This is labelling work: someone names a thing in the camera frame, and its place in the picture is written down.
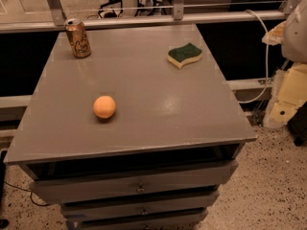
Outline white cable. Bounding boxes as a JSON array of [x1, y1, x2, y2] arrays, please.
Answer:
[[237, 9, 271, 104]]

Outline gold soda can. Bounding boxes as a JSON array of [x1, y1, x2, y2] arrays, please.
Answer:
[[65, 18, 91, 58]]

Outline grey drawer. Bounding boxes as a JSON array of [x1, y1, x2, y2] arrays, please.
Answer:
[[61, 188, 219, 221], [66, 208, 208, 230], [30, 160, 238, 204]]

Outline metal railing frame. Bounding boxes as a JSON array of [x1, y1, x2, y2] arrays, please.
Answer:
[[0, 0, 301, 33]]

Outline green yellow sponge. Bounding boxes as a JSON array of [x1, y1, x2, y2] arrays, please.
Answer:
[[167, 43, 202, 69]]

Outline grey drawer cabinet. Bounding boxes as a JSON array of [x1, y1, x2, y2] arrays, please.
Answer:
[[3, 23, 258, 230]]

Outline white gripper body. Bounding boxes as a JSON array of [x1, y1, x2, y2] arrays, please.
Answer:
[[277, 62, 307, 111]]

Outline bottom grey drawer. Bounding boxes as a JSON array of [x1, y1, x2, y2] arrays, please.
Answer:
[[66, 208, 208, 230]]

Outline orange fruit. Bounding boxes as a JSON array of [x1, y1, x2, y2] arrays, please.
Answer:
[[93, 96, 116, 119]]

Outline middle grey drawer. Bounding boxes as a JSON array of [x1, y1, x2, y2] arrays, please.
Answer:
[[61, 188, 219, 221]]

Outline top grey drawer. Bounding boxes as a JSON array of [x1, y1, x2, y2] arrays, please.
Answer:
[[30, 160, 238, 204]]

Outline black floor cable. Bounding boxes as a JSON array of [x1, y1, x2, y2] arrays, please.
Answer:
[[3, 180, 52, 208]]

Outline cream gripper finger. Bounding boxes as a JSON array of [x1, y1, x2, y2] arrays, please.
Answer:
[[262, 21, 286, 46], [263, 100, 297, 129]]

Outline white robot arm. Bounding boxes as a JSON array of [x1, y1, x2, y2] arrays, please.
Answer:
[[262, 0, 307, 128]]

